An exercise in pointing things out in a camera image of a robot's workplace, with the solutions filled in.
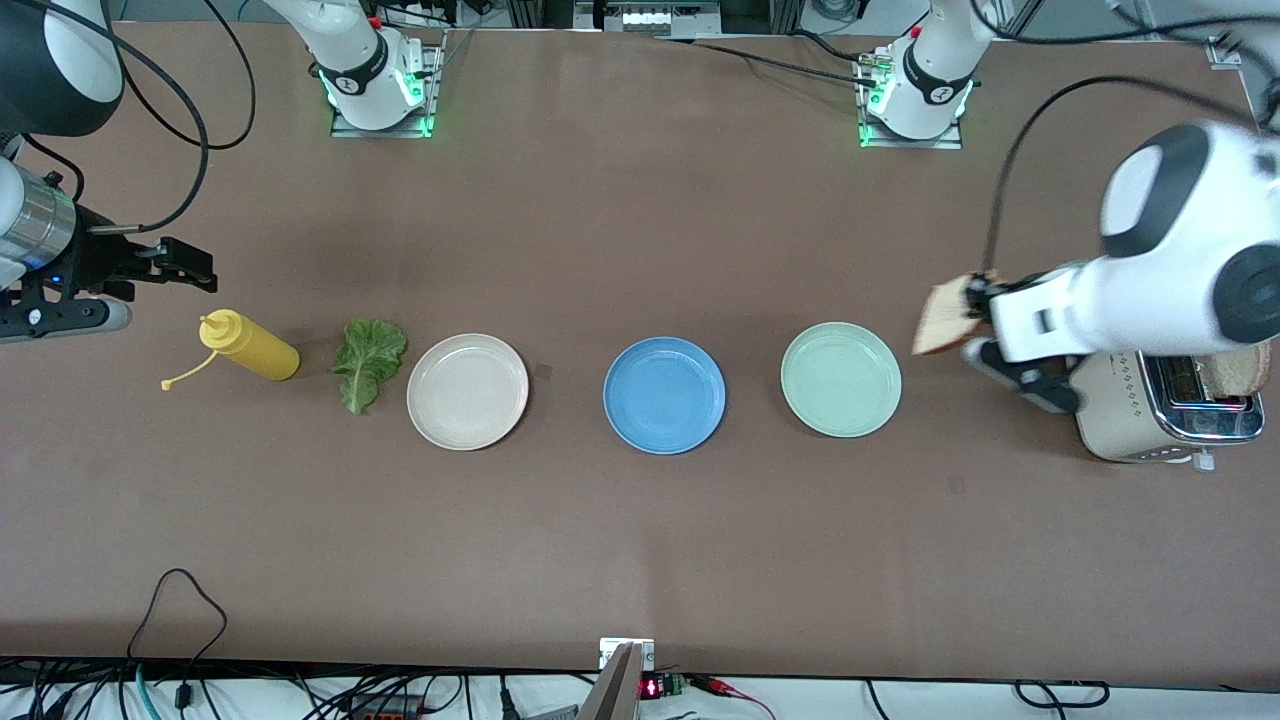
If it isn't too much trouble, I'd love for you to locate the toasted bread slice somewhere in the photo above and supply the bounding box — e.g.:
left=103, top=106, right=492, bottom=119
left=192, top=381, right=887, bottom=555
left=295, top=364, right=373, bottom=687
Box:
left=912, top=268, right=1001, bottom=357
left=1195, top=340, right=1273, bottom=398

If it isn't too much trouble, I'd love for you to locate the yellow mustard squeeze bottle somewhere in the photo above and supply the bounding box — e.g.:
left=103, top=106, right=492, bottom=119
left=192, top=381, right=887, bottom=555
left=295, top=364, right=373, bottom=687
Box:
left=161, top=309, right=301, bottom=392

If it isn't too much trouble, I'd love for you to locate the green lettuce leaf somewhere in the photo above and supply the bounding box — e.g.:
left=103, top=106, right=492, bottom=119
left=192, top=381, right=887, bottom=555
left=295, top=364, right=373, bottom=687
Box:
left=331, top=318, right=409, bottom=416

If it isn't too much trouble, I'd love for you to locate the light green round plate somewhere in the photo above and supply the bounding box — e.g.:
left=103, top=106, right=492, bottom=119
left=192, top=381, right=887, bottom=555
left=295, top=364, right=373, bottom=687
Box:
left=780, top=321, right=903, bottom=439

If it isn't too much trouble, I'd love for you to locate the beige round plate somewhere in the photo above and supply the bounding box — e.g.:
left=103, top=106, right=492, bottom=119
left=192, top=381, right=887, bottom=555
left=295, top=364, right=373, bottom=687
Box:
left=406, top=333, right=530, bottom=452

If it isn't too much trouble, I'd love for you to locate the blue round plate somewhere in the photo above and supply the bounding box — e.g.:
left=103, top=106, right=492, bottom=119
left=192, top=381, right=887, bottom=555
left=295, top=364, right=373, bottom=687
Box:
left=603, top=336, right=727, bottom=456

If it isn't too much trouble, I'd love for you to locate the cream and chrome toaster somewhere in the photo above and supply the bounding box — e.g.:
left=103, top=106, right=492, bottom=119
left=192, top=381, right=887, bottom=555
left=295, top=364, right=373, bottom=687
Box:
left=1068, top=345, right=1266, bottom=471

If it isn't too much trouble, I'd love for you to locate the grey device with light strip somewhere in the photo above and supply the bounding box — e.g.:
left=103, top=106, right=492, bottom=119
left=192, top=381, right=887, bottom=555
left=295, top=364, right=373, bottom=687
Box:
left=575, top=0, right=723, bottom=37

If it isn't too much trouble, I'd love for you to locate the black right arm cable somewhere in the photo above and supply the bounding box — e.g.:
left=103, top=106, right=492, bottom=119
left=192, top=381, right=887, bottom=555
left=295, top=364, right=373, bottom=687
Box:
left=20, top=0, right=257, bottom=234

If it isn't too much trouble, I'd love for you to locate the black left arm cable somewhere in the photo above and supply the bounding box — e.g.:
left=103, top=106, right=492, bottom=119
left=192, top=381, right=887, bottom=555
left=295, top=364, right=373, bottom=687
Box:
left=982, top=75, right=1263, bottom=277

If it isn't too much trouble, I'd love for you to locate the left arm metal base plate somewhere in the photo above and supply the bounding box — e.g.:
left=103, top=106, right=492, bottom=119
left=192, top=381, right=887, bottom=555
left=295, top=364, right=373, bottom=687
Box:
left=857, top=50, right=965, bottom=151

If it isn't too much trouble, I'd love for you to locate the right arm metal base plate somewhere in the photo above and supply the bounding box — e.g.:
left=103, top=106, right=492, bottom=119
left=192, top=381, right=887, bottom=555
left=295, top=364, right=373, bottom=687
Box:
left=330, top=30, right=439, bottom=139

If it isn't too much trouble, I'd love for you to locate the black cable to arm base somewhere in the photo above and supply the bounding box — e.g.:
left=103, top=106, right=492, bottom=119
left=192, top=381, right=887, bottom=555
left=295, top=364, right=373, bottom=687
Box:
left=655, top=34, right=883, bottom=89

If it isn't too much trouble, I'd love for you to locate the black looped thin cable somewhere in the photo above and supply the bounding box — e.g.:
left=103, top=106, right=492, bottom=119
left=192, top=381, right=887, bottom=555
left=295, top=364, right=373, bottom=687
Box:
left=125, top=568, right=229, bottom=691

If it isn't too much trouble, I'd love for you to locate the black coiled cable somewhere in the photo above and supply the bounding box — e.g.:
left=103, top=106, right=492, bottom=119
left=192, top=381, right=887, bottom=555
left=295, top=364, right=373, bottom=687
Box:
left=1014, top=679, right=1111, bottom=710

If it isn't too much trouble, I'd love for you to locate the red wire pair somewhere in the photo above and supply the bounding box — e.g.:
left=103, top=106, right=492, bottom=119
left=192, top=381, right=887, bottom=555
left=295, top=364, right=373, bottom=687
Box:
left=690, top=674, right=777, bottom=720

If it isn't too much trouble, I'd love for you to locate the small white bracket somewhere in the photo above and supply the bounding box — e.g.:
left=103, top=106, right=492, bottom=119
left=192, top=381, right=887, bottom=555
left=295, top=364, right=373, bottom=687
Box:
left=599, top=637, right=656, bottom=671

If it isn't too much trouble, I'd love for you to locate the grey camera pole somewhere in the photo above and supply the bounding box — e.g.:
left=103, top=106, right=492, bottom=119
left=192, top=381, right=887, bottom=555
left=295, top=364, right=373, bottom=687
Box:
left=575, top=643, right=644, bottom=720

